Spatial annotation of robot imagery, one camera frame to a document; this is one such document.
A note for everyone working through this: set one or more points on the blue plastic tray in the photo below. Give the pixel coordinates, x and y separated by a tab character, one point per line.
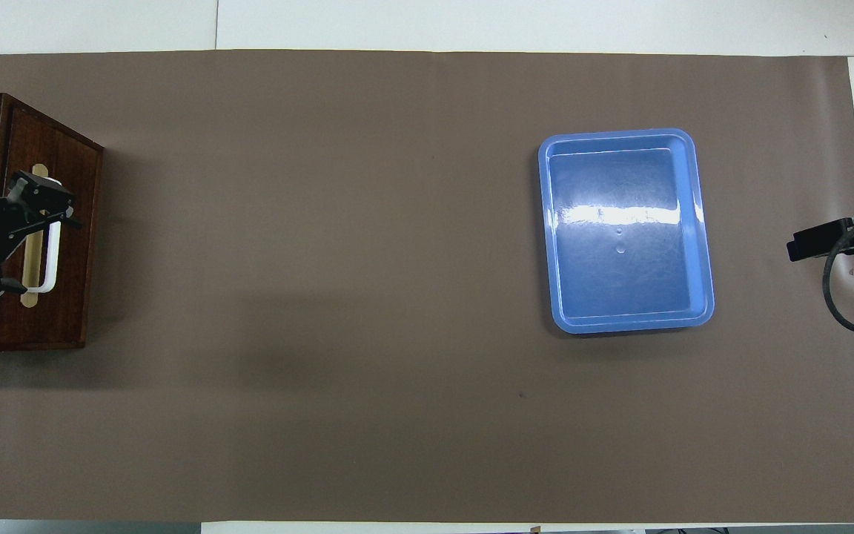
623	222

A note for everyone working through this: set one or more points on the brown paper table mat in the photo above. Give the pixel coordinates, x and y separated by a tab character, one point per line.
368	297

